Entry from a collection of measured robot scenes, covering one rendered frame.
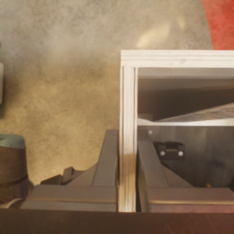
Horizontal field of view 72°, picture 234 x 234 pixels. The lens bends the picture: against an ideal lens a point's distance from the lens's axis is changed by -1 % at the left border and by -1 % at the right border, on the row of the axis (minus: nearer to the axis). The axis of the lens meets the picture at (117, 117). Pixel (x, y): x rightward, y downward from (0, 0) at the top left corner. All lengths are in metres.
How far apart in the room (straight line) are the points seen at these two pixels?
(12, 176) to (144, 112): 0.66
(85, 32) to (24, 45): 0.41
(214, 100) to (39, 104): 1.05
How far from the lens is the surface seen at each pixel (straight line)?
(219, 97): 0.33
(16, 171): 0.50
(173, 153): 0.91
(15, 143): 0.48
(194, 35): 1.22
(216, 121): 1.03
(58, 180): 0.39
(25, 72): 1.25
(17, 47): 1.30
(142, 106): 0.89
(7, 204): 0.41
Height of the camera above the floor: 1.06
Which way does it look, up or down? 84 degrees down
